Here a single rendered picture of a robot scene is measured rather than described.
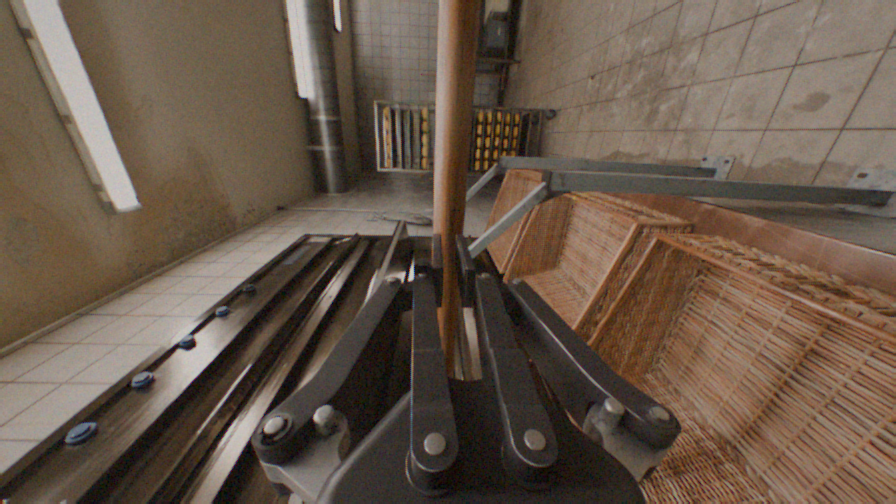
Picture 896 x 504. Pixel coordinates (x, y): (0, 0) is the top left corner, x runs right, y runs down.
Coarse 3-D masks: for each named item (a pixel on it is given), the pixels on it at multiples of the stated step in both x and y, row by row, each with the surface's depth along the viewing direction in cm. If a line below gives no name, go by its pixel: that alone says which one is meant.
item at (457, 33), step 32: (448, 0) 17; (480, 0) 18; (448, 32) 18; (448, 64) 19; (448, 96) 19; (448, 128) 20; (448, 160) 21; (448, 192) 22; (448, 224) 23; (448, 256) 24; (448, 288) 26; (448, 320) 28; (448, 352) 29
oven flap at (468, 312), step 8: (472, 240) 170; (464, 312) 109; (472, 312) 108; (472, 320) 103; (472, 328) 99; (472, 336) 96; (472, 344) 92; (472, 352) 89; (472, 360) 86; (480, 368) 82; (480, 376) 80
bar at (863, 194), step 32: (512, 160) 100; (544, 160) 101; (576, 160) 102; (704, 160) 110; (544, 192) 59; (640, 192) 59; (672, 192) 59; (704, 192) 59; (736, 192) 60; (768, 192) 60; (800, 192) 61; (832, 192) 61; (864, 192) 61; (512, 224) 61
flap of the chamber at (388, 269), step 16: (400, 224) 163; (400, 240) 146; (400, 256) 138; (384, 272) 104; (400, 272) 132; (368, 400) 69; (368, 416) 67; (352, 432) 57; (368, 432) 65; (352, 448) 56
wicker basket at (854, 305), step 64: (704, 256) 44; (768, 256) 45; (640, 320) 63; (704, 320) 57; (768, 320) 45; (832, 320) 37; (704, 384) 56; (768, 384) 45; (832, 384) 37; (704, 448) 52; (768, 448) 44; (832, 448) 37
